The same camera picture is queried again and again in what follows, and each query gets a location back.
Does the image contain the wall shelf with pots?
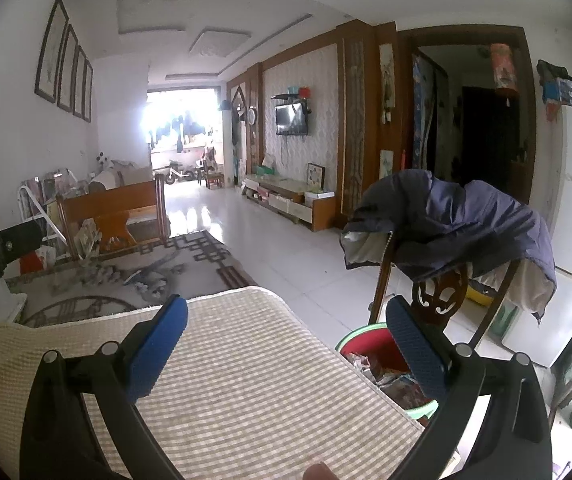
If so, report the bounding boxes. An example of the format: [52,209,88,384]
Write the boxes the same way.
[271,85,314,103]

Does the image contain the grey sofa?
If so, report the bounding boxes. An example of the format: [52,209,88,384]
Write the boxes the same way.
[88,160,154,193]

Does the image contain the hanging wall scroll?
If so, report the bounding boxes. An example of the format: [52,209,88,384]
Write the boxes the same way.
[379,42,397,111]

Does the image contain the red plastic stool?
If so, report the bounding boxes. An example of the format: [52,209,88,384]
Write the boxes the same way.
[20,250,56,276]

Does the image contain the small wooden chair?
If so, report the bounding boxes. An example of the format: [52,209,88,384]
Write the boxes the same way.
[201,147,225,190]

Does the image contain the red bucket green rim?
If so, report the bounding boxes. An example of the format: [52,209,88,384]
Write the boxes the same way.
[336,324,439,421]

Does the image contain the white jug yellow cap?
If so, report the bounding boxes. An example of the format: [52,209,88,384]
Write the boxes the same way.
[0,280,29,326]

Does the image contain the white balance bike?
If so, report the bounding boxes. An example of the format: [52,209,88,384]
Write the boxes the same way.
[165,160,201,184]

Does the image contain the wooden bench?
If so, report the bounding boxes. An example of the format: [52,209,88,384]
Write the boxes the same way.
[56,175,171,261]

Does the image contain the carved wooden chair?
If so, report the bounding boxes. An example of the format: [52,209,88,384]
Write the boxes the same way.
[368,240,522,351]

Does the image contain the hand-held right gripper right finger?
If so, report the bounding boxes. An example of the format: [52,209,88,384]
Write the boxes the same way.
[385,295,553,480]

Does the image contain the yellow plastic basin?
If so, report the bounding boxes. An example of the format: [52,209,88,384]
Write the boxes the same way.
[468,280,497,306]

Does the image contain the newspaper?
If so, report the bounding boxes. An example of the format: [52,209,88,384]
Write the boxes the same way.
[345,352,381,386]

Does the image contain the blue door curtain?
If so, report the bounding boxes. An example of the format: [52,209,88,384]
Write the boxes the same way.
[412,52,439,171]

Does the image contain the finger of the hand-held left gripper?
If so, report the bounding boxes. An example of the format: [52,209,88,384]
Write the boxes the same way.
[0,219,44,263]

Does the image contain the tall framed wall picture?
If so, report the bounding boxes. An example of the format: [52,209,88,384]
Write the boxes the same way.
[83,59,94,123]
[34,0,70,104]
[56,24,80,113]
[72,45,88,118]

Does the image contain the wooden television cabinet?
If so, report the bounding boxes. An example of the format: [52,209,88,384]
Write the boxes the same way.
[241,174,337,232]

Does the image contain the blue printed box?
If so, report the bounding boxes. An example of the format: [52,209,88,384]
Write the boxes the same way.
[536,59,572,121]

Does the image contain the white metal magazine rack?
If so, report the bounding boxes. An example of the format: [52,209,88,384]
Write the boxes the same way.
[18,170,86,261]

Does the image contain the white refrigerator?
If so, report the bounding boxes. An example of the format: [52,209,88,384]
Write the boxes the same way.
[503,105,572,368]

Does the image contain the framed picture on cabinet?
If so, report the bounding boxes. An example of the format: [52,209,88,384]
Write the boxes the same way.
[307,163,327,191]

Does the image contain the wall television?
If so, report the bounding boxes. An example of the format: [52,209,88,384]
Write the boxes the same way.
[275,101,309,137]

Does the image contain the red hanging lantern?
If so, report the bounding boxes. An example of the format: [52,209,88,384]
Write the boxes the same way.
[488,42,519,101]

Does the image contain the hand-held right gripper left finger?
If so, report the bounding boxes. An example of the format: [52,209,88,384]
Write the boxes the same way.
[20,294,190,480]

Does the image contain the beige striped cloth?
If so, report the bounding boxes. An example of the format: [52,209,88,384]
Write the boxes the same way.
[0,285,427,480]

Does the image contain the navy blue jacket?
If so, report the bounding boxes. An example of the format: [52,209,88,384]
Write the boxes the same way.
[341,170,558,323]

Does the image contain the patterned grey sofa cover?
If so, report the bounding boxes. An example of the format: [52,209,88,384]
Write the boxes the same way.
[6,230,257,328]

